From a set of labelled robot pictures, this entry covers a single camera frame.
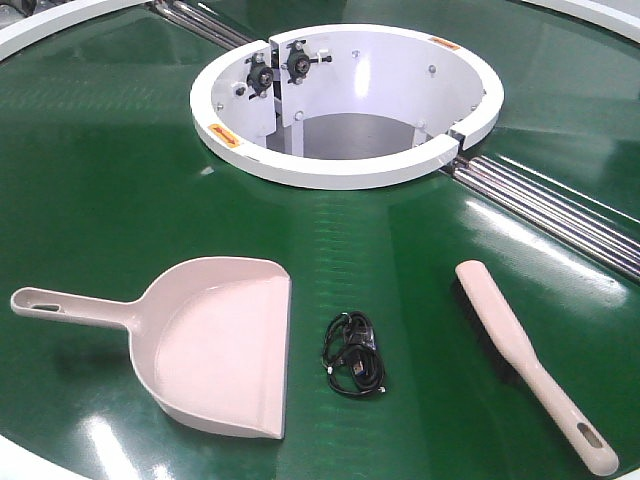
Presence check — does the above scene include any pink hand broom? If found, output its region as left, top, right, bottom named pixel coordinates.
left=455, top=260, right=619, bottom=476

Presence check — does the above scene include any left black bearing mount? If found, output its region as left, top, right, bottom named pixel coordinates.
left=245, top=52, right=274, bottom=99

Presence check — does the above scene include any right black bearing mount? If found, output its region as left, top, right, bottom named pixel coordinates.
left=284, top=39, right=333, bottom=85

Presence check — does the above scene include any white outer conveyor rim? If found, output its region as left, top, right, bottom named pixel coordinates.
left=1, top=0, right=639, bottom=60

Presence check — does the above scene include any orange warning sticker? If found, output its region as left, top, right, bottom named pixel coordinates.
left=430, top=36, right=461, bottom=51
left=208, top=124, right=241, bottom=148

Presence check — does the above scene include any black usb cable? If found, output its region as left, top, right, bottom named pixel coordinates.
left=320, top=310, right=388, bottom=399

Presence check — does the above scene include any black bearing mount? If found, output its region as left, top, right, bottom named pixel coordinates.
left=245, top=52, right=274, bottom=99
left=284, top=39, right=333, bottom=85

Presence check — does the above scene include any orange warning sticker left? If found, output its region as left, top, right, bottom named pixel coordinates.
left=208, top=124, right=241, bottom=148

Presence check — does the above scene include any far metal roller strip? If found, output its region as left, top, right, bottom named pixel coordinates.
left=147, top=1, right=253, bottom=50

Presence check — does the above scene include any white central conveyor ring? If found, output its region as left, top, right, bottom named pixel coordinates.
left=189, top=23, right=505, bottom=191

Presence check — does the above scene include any near metal roller strip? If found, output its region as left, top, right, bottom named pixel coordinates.
left=442, top=156, right=639, bottom=282

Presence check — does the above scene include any orange warning sticker right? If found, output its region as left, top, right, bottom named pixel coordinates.
left=430, top=36, right=461, bottom=51

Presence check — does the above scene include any metal roller strip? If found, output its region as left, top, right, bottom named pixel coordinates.
left=442, top=156, right=639, bottom=282
left=147, top=1, right=253, bottom=50

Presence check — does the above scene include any pink plastic dustpan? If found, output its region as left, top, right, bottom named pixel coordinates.
left=10, top=256, right=291, bottom=440

